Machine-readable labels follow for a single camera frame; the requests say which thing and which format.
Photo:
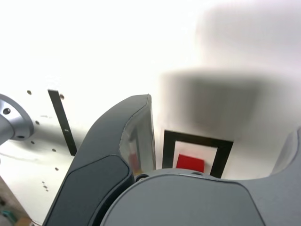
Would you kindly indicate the black tape square outline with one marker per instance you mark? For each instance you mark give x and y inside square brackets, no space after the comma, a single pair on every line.
[169,150]

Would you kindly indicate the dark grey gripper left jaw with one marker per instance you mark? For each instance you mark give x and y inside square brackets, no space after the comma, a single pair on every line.
[98,153]

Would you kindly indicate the red cube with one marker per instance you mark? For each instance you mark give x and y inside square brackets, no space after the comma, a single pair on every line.
[190,163]

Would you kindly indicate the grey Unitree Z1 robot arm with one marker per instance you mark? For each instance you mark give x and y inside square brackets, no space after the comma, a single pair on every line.
[14,122]

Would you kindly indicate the grey gripper right jaw with disc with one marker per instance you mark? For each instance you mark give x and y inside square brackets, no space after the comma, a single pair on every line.
[188,202]

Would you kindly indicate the black tape strip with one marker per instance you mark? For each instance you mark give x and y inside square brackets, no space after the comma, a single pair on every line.
[62,122]

